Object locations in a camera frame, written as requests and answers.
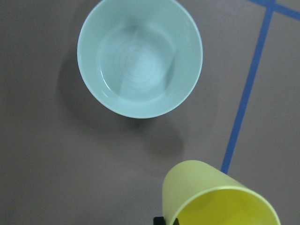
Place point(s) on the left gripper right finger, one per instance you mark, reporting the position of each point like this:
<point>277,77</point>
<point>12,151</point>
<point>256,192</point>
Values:
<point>176,222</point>

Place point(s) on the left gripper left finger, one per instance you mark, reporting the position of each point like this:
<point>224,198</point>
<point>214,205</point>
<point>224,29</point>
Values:
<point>158,221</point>

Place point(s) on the yellow plastic cup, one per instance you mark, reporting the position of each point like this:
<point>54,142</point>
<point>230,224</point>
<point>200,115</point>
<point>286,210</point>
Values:
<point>198,194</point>

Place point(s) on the light green bowl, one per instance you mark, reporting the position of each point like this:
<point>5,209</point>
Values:
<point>140,58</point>

